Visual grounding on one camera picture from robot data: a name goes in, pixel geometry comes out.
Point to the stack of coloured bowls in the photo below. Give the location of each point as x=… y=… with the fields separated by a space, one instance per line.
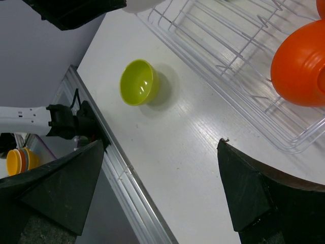
x=20 y=161

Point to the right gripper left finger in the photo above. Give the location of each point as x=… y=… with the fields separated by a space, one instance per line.
x=50 y=204

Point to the orange bowl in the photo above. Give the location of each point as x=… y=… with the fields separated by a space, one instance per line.
x=297 y=69
x=320 y=4

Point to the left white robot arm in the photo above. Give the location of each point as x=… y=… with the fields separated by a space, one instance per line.
x=58 y=120

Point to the aluminium mounting rail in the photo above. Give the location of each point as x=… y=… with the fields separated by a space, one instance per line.
x=121 y=211

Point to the wire dish rack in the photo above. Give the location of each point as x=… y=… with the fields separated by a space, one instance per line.
x=231 y=44

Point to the green bowl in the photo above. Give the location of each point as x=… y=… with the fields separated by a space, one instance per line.
x=139 y=83

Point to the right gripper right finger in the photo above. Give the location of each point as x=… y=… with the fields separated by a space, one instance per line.
x=267 y=205

